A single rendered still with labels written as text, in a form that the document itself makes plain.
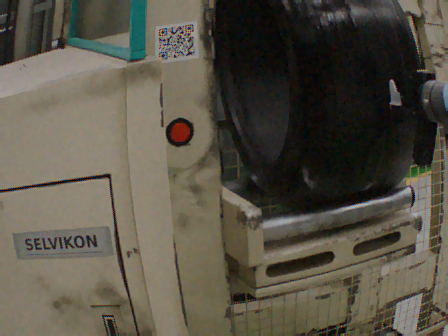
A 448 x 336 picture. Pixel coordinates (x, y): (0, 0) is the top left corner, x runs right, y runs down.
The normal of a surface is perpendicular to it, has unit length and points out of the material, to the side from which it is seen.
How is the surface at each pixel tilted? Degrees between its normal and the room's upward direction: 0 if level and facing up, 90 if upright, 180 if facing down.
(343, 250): 90
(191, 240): 90
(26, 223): 90
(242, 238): 90
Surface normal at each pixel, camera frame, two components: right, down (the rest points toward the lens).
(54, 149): 0.30, 0.18
